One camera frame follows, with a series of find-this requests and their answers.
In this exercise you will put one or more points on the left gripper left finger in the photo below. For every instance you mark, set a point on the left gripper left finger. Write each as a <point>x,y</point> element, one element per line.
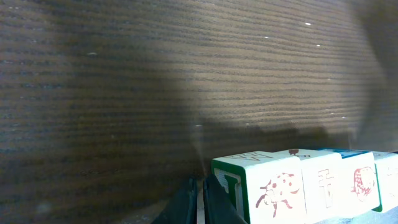
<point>182,207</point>

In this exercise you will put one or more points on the teal edged white block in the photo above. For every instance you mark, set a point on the teal edged white block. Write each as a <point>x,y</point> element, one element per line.
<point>386,171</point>

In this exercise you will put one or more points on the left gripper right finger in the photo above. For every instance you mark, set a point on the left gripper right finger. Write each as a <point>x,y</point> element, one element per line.
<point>217,205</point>

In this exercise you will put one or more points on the white block brown picture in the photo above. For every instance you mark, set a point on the white block brown picture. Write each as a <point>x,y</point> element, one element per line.
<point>358,190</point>

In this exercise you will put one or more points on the green edged white block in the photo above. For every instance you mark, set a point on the green edged white block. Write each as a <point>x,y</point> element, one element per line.
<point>264,187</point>

